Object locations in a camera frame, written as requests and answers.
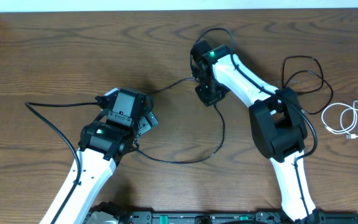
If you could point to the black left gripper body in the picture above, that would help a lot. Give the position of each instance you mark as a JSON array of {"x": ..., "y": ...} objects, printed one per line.
[{"x": 146, "y": 124}]

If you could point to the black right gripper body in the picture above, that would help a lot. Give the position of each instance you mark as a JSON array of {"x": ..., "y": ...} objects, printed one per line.
[{"x": 212, "y": 93}]

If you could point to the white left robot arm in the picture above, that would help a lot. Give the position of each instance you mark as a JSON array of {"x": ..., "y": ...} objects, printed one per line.
[{"x": 125, "y": 116}]

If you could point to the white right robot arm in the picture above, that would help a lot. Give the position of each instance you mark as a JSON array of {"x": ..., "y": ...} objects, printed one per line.
[{"x": 278, "y": 125}]

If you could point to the black mounting rail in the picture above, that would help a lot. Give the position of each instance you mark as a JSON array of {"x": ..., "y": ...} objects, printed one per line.
[{"x": 108, "y": 212}]

